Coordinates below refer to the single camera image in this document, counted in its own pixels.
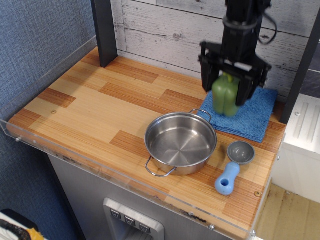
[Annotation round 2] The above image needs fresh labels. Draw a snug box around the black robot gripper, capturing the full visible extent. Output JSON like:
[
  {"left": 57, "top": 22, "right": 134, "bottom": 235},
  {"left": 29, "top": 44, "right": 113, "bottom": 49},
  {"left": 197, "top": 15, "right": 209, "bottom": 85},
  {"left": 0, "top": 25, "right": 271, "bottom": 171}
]
[{"left": 198, "top": 24, "right": 272, "bottom": 107}]

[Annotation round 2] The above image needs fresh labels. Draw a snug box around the green plastic bell pepper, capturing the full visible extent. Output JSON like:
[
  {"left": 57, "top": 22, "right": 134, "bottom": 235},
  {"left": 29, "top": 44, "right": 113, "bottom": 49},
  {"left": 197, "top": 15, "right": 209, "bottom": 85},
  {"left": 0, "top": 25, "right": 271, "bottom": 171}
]
[{"left": 211, "top": 72, "right": 240, "bottom": 117}]

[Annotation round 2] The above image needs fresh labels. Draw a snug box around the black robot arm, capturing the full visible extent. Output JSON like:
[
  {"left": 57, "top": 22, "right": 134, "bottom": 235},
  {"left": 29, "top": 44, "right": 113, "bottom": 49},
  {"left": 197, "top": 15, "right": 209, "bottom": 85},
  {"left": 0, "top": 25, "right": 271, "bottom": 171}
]
[{"left": 198, "top": 0, "right": 272, "bottom": 106}]

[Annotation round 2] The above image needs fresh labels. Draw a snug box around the blue folded cloth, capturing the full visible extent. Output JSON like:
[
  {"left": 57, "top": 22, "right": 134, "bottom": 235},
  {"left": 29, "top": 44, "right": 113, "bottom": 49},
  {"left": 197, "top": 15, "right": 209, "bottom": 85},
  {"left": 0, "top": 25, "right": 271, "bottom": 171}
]
[{"left": 197, "top": 87, "right": 278, "bottom": 143}]

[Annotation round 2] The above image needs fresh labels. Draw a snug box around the blue grey plastic scoop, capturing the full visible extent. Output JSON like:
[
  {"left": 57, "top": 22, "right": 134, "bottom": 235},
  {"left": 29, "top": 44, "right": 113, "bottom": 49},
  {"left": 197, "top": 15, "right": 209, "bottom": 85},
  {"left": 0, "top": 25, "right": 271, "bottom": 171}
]
[{"left": 214, "top": 141, "right": 256, "bottom": 196}]

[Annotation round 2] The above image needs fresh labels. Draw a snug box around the stainless steel pot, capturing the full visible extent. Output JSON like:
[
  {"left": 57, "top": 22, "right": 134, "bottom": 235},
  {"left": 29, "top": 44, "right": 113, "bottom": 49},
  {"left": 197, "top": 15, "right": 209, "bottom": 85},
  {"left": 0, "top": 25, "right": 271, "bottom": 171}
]
[{"left": 144, "top": 109, "right": 218, "bottom": 178}]

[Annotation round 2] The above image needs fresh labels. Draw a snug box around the white ribbed side counter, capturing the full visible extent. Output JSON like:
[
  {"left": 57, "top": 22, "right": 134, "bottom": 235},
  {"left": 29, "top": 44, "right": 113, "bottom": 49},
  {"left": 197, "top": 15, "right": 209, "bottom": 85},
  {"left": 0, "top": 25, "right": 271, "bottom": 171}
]
[{"left": 271, "top": 94, "right": 320, "bottom": 203}]

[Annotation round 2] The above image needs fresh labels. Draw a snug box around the silver dispenser button panel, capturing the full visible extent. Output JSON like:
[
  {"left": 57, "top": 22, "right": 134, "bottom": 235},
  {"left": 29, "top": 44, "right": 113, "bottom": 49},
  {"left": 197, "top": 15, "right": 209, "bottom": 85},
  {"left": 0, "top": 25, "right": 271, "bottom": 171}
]
[{"left": 103, "top": 197, "right": 165, "bottom": 240}]

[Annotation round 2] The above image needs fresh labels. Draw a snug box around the grey toy fridge cabinet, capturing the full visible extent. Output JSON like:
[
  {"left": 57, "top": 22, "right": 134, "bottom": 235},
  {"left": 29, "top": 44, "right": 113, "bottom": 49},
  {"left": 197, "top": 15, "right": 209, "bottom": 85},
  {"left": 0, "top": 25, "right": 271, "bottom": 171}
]
[{"left": 46, "top": 152, "right": 241, "bottom": 240}]

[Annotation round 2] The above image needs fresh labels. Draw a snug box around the clear acrylic table guard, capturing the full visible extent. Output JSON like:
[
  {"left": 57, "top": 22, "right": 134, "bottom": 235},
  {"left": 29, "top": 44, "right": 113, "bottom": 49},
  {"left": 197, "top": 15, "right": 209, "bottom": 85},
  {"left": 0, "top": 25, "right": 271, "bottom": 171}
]
[{"left": 5, "top": 49, "right": 285, "bottom": 240}]

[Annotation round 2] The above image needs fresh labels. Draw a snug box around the yellow black object bottom left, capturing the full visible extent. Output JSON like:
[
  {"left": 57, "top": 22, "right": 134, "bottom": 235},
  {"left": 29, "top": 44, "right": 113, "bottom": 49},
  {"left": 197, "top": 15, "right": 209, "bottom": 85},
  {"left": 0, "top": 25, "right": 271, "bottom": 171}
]
[{"left": 0, "top": 209, "right": 46, "bottom": 240}]

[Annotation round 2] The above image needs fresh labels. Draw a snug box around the right black frame post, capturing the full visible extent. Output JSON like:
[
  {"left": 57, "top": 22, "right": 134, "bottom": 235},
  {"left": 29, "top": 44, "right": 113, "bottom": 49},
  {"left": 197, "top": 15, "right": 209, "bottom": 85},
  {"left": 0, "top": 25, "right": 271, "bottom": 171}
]
[{"left": 279, "top": 11, "right": 320, "bottom": 124}]

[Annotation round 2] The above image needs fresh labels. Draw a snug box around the black frame post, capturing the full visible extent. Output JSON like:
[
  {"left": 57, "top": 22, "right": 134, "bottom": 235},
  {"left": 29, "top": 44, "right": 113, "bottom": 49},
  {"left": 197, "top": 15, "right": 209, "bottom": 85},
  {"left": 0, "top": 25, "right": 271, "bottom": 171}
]
[
  {"left": 279, "top": 11, "right": 320, "bottom": 124},
  {"left": 91, "top": 0, "right": 118, "bottom": 68}
]

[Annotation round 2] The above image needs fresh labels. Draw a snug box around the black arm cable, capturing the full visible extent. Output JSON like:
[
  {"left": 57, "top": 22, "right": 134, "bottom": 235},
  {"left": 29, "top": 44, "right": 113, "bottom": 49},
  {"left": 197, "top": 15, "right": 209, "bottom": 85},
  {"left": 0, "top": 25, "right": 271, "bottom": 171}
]
[{"left": 257, "top": 7, "right": 278, "bottom": 46}]

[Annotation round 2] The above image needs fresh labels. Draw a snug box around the left black frame post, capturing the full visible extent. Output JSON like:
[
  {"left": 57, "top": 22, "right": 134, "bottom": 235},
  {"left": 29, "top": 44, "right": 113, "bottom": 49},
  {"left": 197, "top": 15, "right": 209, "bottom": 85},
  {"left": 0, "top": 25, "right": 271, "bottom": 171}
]
[{"left": 91, "top": 0, "right": 118, "bottom": 68}]

